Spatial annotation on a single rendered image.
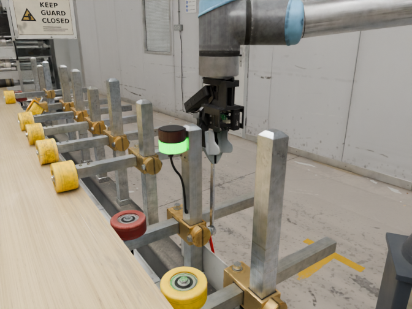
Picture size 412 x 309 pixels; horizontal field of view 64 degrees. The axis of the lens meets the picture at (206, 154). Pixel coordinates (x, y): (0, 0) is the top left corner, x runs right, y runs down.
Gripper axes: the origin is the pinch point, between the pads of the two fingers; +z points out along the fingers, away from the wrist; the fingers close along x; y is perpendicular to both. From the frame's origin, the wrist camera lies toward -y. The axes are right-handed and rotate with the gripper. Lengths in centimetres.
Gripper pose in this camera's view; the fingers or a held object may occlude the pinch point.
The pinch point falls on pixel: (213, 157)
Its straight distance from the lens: 83.0
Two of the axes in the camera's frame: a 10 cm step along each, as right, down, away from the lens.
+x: 8.3, -1.9, 5.3
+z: 0.0, 9.4, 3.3
